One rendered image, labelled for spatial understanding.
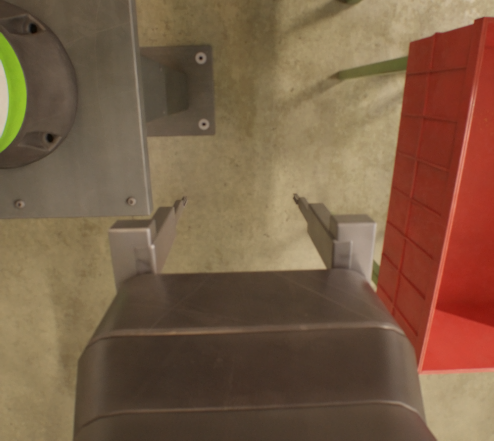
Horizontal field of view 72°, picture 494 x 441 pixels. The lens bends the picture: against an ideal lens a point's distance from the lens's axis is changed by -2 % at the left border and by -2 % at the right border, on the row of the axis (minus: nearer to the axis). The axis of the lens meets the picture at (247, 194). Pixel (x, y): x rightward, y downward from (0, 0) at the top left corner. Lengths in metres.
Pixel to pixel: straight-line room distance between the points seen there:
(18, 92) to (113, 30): 0.10
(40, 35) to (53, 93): 0.05
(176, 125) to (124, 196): 0.91
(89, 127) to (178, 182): 0.96
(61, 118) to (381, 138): 1.18
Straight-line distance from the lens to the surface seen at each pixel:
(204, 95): 1.24
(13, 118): 0.30
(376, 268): 0.98
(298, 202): 0.15
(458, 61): 0.65
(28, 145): 0.35
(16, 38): 0.34
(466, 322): 0.95
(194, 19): 1.28
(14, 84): 0.30
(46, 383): 1.96
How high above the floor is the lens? 1.25
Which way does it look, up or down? 74 degrees down
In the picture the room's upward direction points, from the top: 172 degrees clockwise
